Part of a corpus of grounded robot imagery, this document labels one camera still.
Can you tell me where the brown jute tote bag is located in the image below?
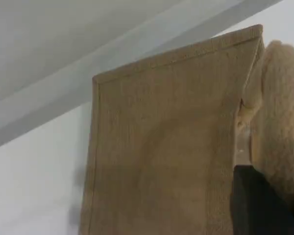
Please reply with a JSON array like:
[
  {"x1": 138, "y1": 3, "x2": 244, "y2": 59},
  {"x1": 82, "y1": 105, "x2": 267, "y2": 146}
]
[{"x1": 78, "y1": 23, "x2": 294, "y2": 235}]

